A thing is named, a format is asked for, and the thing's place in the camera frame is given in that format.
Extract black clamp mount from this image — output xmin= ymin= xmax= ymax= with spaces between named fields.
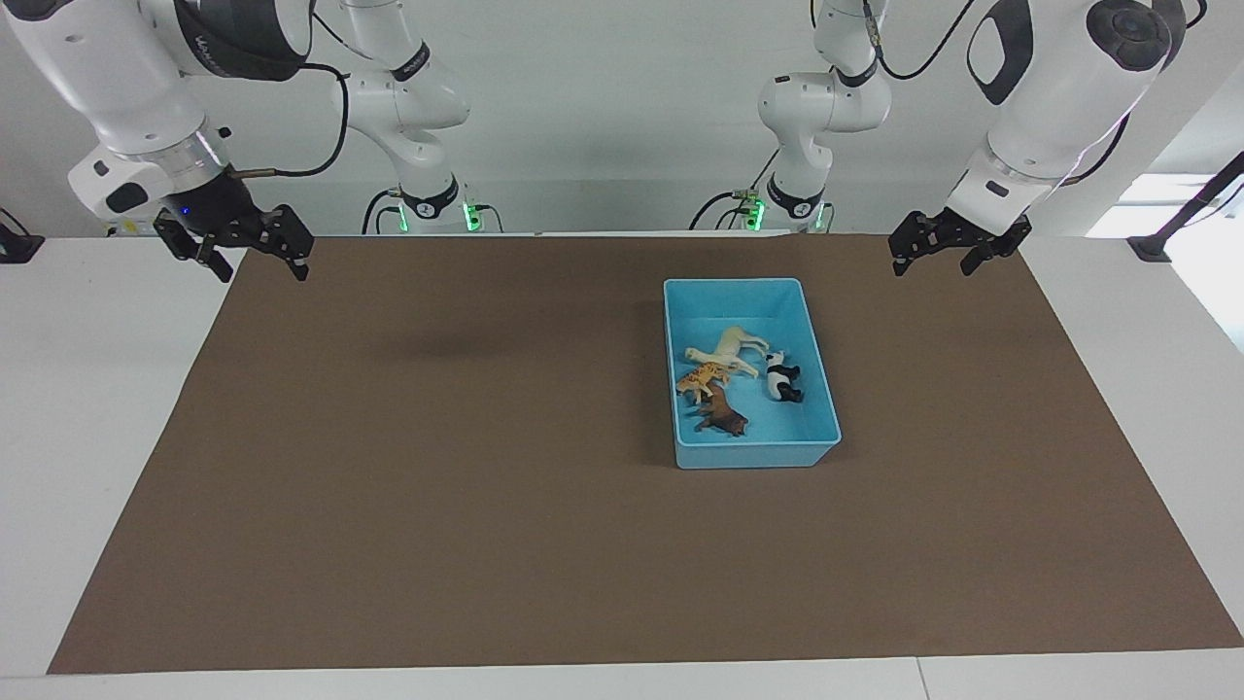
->
xmin=0 ymin=206 xmax=46 ymax=265

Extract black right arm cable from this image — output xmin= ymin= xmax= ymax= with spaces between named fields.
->
xmin=233 ymin=62 xmax=350 ymax=182

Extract brown lion toy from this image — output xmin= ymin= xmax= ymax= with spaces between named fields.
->
xmin=693 ymin=380 xmax=752 ymax=439

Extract black stand pole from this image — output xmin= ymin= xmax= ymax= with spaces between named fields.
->
xmin=1126 ymin=150 xmax=1244 ymax=264

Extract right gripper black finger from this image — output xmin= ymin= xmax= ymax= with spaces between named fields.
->
xmin=155 ymin=221 xmax=235 ymax=285
xmin=254 ymin=203 xmax=315 ymax=283

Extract orange striped tiger toy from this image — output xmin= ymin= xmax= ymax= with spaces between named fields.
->
xmin=675 ymin=361 xmax=733 ymax=407

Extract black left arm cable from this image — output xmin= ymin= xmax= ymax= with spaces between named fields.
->
xmin=860 ymin=0 xmax=983 ymax=82

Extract cream camel toy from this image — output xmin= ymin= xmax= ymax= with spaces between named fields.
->
xmin=683 ymin=325 xmax=772 ymax=380

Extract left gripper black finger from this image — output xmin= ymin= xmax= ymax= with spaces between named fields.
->
xmin=960 ymin=218 xmax=1032 ymax=278
xmin=888 ymin=211 xmax=940 ymax=279

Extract black and white panda toy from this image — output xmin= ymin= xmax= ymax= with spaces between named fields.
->
xmin=763 ymin=350 xmax=807 ymax=405

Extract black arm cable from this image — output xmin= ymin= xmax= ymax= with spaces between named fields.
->
xmin=233 ymin=62 xmax=350 ymax=182
xmin=860 ymin=0 xmax=983 ymax=82

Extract brown table mat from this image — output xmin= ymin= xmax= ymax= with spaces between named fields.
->
xmin=47 ymin=233 xmax=1244 ymax=676

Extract light blue storage box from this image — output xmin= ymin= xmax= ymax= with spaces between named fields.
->
xmin=663 ymin=277 xmax=844 ymax=472

